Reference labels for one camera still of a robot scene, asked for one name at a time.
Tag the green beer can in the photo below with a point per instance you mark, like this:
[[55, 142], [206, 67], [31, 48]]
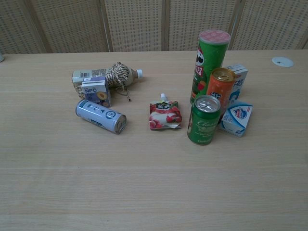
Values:
[[203, 124]]

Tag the purple NFC juice carton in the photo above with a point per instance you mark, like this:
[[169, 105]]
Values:
[[95, 93]]

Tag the beige barcode drink carton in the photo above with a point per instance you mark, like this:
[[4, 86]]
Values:
[[83, 75]]

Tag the white and blue milk carton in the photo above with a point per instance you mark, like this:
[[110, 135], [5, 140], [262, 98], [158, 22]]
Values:
[[239, 83]]

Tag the green Pringles tube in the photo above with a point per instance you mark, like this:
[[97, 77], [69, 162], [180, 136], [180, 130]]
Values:
[[208, 60]]

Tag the white and blue soap box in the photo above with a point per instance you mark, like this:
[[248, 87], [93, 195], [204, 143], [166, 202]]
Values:
[[237, 118]]

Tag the white slim drink can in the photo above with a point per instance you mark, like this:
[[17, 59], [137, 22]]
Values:
[[99, 116]]

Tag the orange soda can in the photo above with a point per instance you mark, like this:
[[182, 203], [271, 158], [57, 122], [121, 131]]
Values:
[[217, 87]]

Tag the red fruit jelly pouch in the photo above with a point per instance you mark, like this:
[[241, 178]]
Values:
[[164, 116]]

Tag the perforated beige folding screen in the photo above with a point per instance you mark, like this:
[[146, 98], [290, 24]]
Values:
[[154, 24]]

